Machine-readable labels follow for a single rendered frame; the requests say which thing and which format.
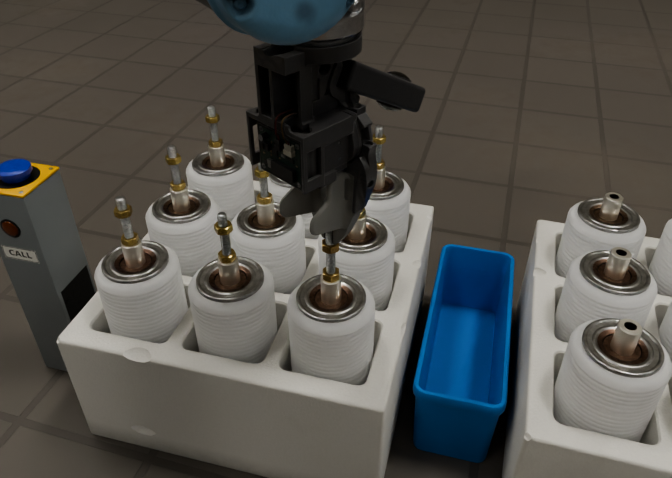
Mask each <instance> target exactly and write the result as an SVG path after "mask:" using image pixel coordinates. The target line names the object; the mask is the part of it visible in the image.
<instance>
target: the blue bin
mask: <svg viewBox="0 0 672 478"><path fill-rule="evenodd" d="M514 265H515V260H514V258H513V257H512V256H511V255H510V254H508V253H505V252H498V251H492V250H486V249H480V248H473V247H467V246H461V245H454V244H448V245H445V246H444V247H443V248H442V250H441V254H440V259H439V264H438V269H437V273H436V278H435V283H434V287H433V292H432V297H431V302H430V306H429V311H428V316H427V321H426V325H425V330H424V335H423V339H422V344H421V349H420V354H419V358H418V363H417V368H416V372H415V377H414V382H413V394H414V395H415V414H414V431H413V443H414V445H415V447H416V448H417V449H420V450H423V451H428V452H432V453H436V454H440V455H445V456H449V457H453V458H458V459H462V460H466V461H471V462H475V463H480V462H483V461H484V460H485V459H486V456H487V453H488V450H489V446H490V443H491V440H492V437H493V434H494V431H495V428H496V425H497V422H498V418H499V416H500V415H501V414H502V413H503V412H504V411H505V408H506V404H507V394H508V375H509V357H510V339H511V320H512V302H513V284H514Z"/></svg>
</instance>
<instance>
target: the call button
mask: <svg viewBox="0 0 672 478"><path fill-rule="evenodd" d="M32 169H33V168H32V165H31V163H30V161H28V160H25V159H12V160H8V161H5V162H3V163H1V164H0V180H2V181H3V182H5V183H9V184H13V183H19V182H22V181H24V180H26V179H28V178H29V177H30V175H31V172H32Z"/></svg>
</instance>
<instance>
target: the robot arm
mask: <svg viewBox="0 0 672 478"><path fill-rule="evenodd" d="M196 1H198V2H200V3H202V4H203V5H205V6H206V7H208V8H210V9H211V10H213V11H214V13H215V14H216V15H217V17H218V18H220V19H221V20H222V21H223V22H224V23H225V24H226V25H227V26H229V27H230V28H232V29H233V30H235V31H237V32H240V33H243V34H246V35H250V36H252V37H254V38H256V39H258V40H260V41H263V42H265V43H262V44H259V45H256V46H253V51H254V64H255V76H256V88H257V101H258V106H257V107H254V108H252V109H249V110H247V111H246V118H247V129H248V140H249V150H250V161H251V165H255V164H258V163H260V164H261V169H263V170H265V171H266V172H268V173H270V174H272V175H274V176H275V177H277V178H279V179H281V180H282V181H284V182H286V183H288V184H290V185H291V186H293V187H292V188H291V189H290V190H289V191H288V192H287V193H286V195H285V196H284V197H283V198H282V199H281V200H280V203H279V213H280V214H281V216H283V217H292V216H297V215H302V214H307V213H312V215H313V218H312V220H311V222H310V233H311V234H312V235H320V234H321V236H322V237H323V238H325V239H326V237H325V233H327V232H330V231H332V243H333V244H335V245H336V244H337V243H339V242H340V241H342V240H343V239H344V238H345V237H346V236H347V235H348V234H349V233H350V231H351V230H352V228H353V227H354V225H355V223H356V222H357V220H358V218H359V217H360V215H361V212H362V210H363V208H365V206H366V205H367V203H368V200H369V198H370V196H371V194H372V191H373V189H374V187H375V184H376V180H377V161H376V147H377V144H376V143H374V142H372V141H373V136H372V129H371V125H372V124H373V122H372V121H371V119H370V118H369V116H368V114H367V113H366V105H363V104H361V103H359V100H360V96H359V95H362V96H365V97H368V98H371V99H374V100H377V101H376V102H377V103H378V104H379V105H380V106H381V107H382V108H383V109H385V110H388V111H399V110H402V109H405V110H408V111H411V112H418V111H419V109H420V106H421V103H422V100H423V98H424V95H425V88H424V87H421V86H419V85H416V84H414V83H411V80H410V79H409V78H408V77H407V76H406V75H405V74H403V73H401V72H397V71H391V72H383V71H380V70H378V69H375V68H373V67H370V66H368V65H365V64H363V63H360V62H357V61H355V60H352V58H354V57H356V56H357V55H358V54H360V52H361V51H362V29H363V28H364V20H365V0H196ZM355 93H356V94H355ZM358 94H359V95H358ZM256 124H257V128H258V140H259V150H256V151H255V146H254V135H253V126H254V125H256Z"/></svg>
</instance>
